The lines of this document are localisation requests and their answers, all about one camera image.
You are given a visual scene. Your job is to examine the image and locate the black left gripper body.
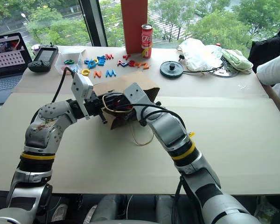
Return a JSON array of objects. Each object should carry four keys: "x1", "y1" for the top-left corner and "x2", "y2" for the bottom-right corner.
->
[{"x1": 84, "y1": 91, "x2": 107, "y2": 125}]

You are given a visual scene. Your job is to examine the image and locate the brown paper bag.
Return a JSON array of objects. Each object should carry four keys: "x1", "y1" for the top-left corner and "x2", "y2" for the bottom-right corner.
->
[{"x1": 92, "y1": 70, "x2": 161, "y2": 147}]

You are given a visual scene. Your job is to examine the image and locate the white plastic bag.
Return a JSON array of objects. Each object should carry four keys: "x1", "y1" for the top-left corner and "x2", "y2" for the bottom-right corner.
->
[{"x1": 176, "y1": 38, "x2": 224, "y2": 72}]

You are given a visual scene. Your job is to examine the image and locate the black bag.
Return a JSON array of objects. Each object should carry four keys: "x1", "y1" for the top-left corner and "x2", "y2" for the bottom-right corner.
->
[{"x1": 248, "y1": 35, "x2": 280, "y2": 74}]

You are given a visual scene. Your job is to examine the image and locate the blue letter Q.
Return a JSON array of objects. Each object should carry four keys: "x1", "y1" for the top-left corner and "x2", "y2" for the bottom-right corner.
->
[{"x1": 84, "y1": 59, "x2": 97, "y2": 70}]

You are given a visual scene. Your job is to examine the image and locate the clear plastic box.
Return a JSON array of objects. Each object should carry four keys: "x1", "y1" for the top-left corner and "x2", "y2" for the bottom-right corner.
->
[{"x1": 54, "y1": 49, "x2": 87, "y2": 76}]

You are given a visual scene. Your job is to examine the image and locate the black round kettle base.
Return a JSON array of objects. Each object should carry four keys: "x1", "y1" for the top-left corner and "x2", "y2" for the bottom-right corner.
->
[{"x1": 160, "y1": 61, "x2": 185, "y2": 80}]

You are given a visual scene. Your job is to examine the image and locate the red drink can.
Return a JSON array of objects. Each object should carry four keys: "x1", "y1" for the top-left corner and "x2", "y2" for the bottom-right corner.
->
[{"x1": 140, "y1": 23, "x2": 153, "y2": 59}]

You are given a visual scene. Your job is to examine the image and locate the black handheld controller with screen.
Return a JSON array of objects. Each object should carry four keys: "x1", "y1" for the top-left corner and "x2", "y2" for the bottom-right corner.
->
[{"x1": 28, "y1": 42, "x2": 59, "y2": 73}]

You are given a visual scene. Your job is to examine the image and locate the orange red upright board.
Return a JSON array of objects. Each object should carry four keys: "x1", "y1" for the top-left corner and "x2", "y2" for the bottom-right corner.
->
[{"x1": 120, "y1": 0, "x2": 148, "y2": 55}]

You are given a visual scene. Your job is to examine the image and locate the small white round cup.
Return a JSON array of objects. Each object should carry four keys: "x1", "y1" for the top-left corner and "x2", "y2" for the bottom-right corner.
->
[{"x1": 31, "y1": 44, "x2": 42, "y2": 57}]

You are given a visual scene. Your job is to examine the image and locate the grey open laptop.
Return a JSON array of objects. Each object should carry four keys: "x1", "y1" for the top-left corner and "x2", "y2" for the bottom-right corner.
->
[{"x1": 0, "y1": 32, "x2": 33, "y2": 106}]

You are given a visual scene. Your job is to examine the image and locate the grey rounded shape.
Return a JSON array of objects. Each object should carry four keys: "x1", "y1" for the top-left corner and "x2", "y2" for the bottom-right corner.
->
[
  {"x1": 83, "y1": 194, "x2": 122, "y2": 224},
  {"x1": 154, "y1": 194, "x2": 178, "y2": 224}
]

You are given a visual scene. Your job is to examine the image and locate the white shoe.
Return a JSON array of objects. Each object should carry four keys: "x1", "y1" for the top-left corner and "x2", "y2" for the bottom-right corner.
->
[{"x1": 51, "y1": 203, "x2": 69, "y2": 223}]

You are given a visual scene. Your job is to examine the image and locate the round silver table grommet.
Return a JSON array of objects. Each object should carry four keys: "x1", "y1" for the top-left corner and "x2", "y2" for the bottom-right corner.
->
[{"x1": 206, "y1": 57, "x2": 239, "y2": 78}]

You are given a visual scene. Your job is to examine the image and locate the pale green folded cloth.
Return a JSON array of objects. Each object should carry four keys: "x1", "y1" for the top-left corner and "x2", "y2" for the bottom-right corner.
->
[{"x1": 220, "y1": 49, "x2": 254, "y2": 75}]

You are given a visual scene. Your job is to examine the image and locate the person white sleeve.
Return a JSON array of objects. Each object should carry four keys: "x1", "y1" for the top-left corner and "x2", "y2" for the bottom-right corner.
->
[{"x1": 256, "y1": 49, "x2": 280, "y2": 86}]

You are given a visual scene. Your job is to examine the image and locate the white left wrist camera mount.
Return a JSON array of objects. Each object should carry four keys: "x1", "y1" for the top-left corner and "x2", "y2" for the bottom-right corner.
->
[{"x1": 70, "y1": 72, "x2": 94, "y2": 120}]

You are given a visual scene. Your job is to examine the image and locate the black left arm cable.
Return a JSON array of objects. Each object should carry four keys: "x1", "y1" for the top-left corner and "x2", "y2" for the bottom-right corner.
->
[{"x1": 51, "y1": 66, "x2": 77, "y2": 104}]

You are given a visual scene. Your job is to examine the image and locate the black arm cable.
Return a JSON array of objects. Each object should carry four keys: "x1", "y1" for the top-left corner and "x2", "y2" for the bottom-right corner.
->
[
  {"x1": 121, "y1": 104, "x2": 188, "y2": 224},
  {"x1": 51, "y1": 66, "x2": 77, "y2": 104}
]

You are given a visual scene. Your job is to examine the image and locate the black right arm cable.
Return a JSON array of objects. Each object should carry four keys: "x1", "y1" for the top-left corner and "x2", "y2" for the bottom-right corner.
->
[{"x1": 121, "y1": 104, "x2": 188, "y2": 224}]

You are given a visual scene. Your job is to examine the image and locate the dark window frame post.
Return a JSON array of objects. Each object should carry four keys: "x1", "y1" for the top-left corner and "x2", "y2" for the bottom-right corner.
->
[{"x1": 78, "y1": 0, "x2": 108, "y2": 48}]

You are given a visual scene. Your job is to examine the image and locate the black kettle base power cord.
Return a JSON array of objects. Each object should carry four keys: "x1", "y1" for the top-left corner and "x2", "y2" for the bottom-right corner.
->
[{"x1": 177, "y1": 54, "x2": 225, "y2": 76}]

